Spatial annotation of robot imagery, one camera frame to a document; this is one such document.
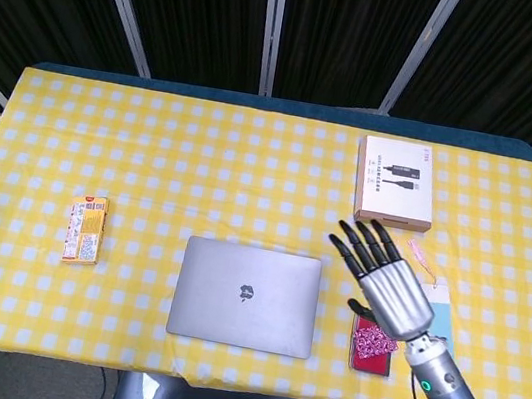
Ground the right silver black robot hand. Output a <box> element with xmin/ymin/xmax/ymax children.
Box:
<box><xmin>315</xmin><ymin>212</ymin><xmax>448</xmax><ymax>345</ymax></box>

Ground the grey aluminium laptop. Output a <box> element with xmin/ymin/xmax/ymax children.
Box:
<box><xmin>164</xmin><ymin>233</ymin><xmax>328</xmax><ymax>361</ymax></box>

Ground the pink tassel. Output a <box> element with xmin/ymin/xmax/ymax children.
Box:
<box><xmin>401</xmin><ymin>237</ymin><xmax>436</xmax><ymax>288</ymax></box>

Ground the light blue paper card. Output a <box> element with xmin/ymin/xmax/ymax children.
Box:
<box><xmin>406</xmin><ymin>280</ymin><xmax>467</xmax><ymax>353</ymax></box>

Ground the pink white patterned pouch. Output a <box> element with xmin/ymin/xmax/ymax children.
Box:
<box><xmin>349</xmin><ymin>322</ymin><xmax>401</xmax><ymax>360</ymax></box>

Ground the yellow snack box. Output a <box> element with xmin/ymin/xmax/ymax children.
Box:
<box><xmin>59</xmin><ymin>192</ymin><xmax>111</xmax><ymax>268</ymax></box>

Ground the yellow white checked tablecloth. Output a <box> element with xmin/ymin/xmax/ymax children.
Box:
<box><xmin>0</xmin><ymin>60</ymin><xmax>532</xmax><ymax>399</ymax></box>

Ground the white cardboard cable box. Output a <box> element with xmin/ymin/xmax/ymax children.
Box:
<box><xmin>347</xmin><ymin>133</ymin><xmax>446</xmax><ymax>234</ymax></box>

